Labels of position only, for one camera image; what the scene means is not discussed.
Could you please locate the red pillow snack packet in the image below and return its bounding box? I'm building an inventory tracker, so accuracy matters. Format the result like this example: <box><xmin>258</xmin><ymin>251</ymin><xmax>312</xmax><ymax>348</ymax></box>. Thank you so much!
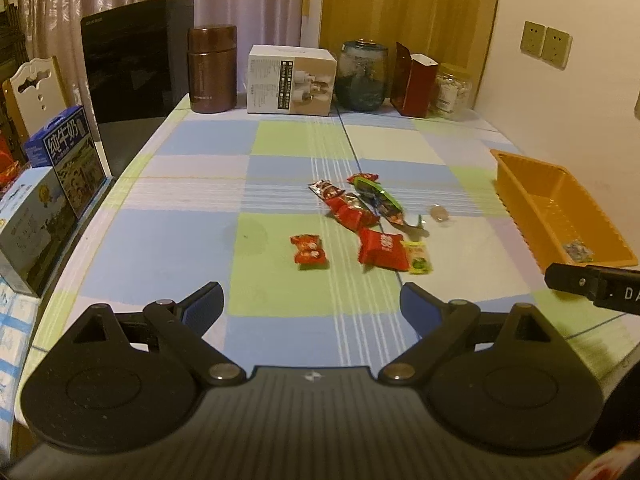
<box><xmin>357</xmin><ymin>228</ymin><xmax>405</xmax><ymax>269</ymax></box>

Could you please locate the wall socket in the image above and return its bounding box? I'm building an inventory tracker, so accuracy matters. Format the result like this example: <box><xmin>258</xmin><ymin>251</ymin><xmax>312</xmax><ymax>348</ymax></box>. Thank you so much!
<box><xmin>542</xmin><ymin>27</ymin><xmax>572</xmax><ymax>70</ymax></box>
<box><xmin>520</xmin><ymin>21</ymin><xmax>546</xmax><ymax>56</ymax></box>

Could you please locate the small silver snack packet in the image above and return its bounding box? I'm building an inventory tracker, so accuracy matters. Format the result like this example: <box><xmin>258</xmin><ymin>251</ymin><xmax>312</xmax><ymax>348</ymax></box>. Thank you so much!
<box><xmin>562</xmin><ymin>242</ymin><xmax>596</xmax><ymax>261</ymax></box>

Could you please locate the brown red snack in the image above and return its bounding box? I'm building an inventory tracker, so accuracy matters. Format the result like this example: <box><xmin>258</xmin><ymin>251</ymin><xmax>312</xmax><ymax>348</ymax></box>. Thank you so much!
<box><xmin>308</xmin><ymin>180</ymin><xmax>347</xmax><ymax>204</ymax></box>

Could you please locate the yellow green snack packet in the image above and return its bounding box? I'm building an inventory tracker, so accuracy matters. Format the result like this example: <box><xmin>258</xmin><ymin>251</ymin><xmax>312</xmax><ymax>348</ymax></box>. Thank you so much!
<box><xmin>402</xmin><ymin>241</ymin><xmax>432</xmax><ymax>275</ymax></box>

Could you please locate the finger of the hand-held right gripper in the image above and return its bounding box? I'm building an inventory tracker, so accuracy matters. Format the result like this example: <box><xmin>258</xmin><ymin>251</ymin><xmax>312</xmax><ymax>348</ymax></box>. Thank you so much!
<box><xmin>544</xmin><ymin>262</ymin><xmax>601</xmax><ymax>302</ymax></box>

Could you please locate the pale blue carton box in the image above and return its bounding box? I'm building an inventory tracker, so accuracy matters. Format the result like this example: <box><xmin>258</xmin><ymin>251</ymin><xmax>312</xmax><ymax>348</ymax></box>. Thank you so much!
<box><xmin>0</xmin><ymin>166</ymin><xmax>79</xmax><ymax>297</ymax></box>

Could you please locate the glossy red snack packet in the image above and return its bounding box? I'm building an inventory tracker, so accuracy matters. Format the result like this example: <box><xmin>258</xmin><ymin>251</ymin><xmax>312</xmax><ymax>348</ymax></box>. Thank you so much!
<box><xmin>325</xmin><ymin>195</ymin><xmax>379</xmax><ymax>231</ymax></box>

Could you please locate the yellow curtain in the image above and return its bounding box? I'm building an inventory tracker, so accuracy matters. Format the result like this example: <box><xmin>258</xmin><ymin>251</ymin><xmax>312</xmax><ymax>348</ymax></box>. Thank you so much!
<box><xmin>320</xmin><ymin>0</ymin><xmax>504</xmax><ymax>107</ymax></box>

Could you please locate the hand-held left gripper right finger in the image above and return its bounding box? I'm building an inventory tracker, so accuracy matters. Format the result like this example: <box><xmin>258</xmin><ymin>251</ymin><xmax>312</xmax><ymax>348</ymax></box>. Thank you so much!
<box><xmin>377</xmin><ymin>282</ymin><xmax>572</xmax><ymax>387</ymax></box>

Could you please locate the white product box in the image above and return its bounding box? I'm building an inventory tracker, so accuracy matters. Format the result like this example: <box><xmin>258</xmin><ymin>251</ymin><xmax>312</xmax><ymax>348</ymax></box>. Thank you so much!
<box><xmin>246</xmin><ymin>45</ymin><xmax>337</xmax><ymax>117</ymax></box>

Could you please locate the blue milk carton box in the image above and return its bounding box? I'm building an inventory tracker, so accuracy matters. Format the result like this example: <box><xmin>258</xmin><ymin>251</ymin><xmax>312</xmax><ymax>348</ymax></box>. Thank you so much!
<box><xmin>25</xmin><ymin>106</ymin><xmax>109</xmax><ymax>219</ymax></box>

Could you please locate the black appliance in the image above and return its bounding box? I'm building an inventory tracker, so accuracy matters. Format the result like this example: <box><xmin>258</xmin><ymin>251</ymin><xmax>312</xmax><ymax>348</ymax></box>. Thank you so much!
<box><xmin>81</xmin><ymin>0</ymin><xmax>195</xmax><ymax>124</ymax></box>

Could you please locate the white wooden chair back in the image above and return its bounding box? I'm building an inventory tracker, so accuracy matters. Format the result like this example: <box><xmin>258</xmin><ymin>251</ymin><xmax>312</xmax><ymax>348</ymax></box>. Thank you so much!
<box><xmin>2</xmin><ymin>56</ymin><xmax>72</xmax><ymax>157</ymax></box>

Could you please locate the brown thermos jar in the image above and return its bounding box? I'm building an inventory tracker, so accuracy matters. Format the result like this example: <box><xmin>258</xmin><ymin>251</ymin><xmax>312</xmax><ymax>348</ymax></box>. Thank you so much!
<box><xmin>188</xmin><ymin>25</ymin><xmax>238</xmax><ymax>114</ymax></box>

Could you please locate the pink lace curtain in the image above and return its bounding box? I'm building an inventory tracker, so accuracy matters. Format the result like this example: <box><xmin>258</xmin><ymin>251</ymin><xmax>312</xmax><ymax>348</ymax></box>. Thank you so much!
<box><xmin>17</xmin><ymin>0</ymin><xmax>308</xmax><ymax>106</ymax></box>

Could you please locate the dark metal rack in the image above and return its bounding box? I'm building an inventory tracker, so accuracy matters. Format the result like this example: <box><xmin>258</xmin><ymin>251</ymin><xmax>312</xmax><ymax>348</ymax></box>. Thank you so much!
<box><xmin>0</xmin><ymin>0</ymin><xmax>32</xmax><ymax>111</ymax></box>

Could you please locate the blue white packet stack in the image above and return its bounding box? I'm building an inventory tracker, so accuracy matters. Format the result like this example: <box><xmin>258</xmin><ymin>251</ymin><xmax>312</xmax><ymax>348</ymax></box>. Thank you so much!
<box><xmin>0</xmin><ymin>280</ymin><xmax>44</xmax><ymax>461</ymax></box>

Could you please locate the red carton box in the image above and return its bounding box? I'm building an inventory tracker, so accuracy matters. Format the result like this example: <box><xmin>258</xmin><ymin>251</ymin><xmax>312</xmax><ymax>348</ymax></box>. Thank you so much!
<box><xmin>390</xmin><ymin>41</ymin><xmax>440</xmax><ymax>119</ymax></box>

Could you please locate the checkered tablecloth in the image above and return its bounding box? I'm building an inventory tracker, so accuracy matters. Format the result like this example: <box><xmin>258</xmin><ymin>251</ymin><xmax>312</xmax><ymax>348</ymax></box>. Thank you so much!
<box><xmin>20</xmin><ymin>92</ymin><xmax>640</xmax><ymax>411</ymax></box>

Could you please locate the red double candy packet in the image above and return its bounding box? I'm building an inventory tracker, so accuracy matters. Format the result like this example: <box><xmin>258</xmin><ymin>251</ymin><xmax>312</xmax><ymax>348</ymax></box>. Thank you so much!
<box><xmin>291</xmin><ymin>234</ymin><xmax>329</xmax><ymax>271</ymax></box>

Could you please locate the red bag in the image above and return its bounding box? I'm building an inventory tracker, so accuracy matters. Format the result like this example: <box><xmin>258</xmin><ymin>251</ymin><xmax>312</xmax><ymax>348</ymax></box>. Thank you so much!
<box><xmin>0</xmin><ymin>132</ymin><xmax>27</xmax><ymax>197</ymax></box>

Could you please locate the orange plastic basket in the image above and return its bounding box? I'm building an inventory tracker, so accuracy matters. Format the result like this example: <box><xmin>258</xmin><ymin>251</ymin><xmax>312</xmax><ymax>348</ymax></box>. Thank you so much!
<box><xmin>490</xmin><ymin>149</ymin><xmax>639</xmax><ymax>274</ymax></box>

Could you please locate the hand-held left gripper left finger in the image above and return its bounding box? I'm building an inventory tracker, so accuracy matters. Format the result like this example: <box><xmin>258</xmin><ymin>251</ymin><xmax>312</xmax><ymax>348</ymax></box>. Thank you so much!
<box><xmin>70</xmin><ymin>281</ymin><xmax>247</xmax><ymax>387</ymax></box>

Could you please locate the dark glass jar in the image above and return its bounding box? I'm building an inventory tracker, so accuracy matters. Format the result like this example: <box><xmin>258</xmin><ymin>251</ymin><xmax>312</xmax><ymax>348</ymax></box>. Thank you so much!
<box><xmin>334</xmin><ymin>40</ymin><xmax>390</xmax><ymax>112</ymax></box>

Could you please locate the green blue snack packet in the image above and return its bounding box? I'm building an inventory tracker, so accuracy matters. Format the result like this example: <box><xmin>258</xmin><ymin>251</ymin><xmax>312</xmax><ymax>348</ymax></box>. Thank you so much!
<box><xmin>356</xmin><ymin>180</ymin><xmax>405</xmax><ymax>226</ymax></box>

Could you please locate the clear plastic nut jar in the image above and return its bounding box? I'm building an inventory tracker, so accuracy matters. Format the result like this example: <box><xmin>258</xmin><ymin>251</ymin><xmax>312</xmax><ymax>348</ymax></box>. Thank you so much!
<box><xmin>432</xmin><ymin>63</ymin><xmax>474</xmax><ymax>120</ymax></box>

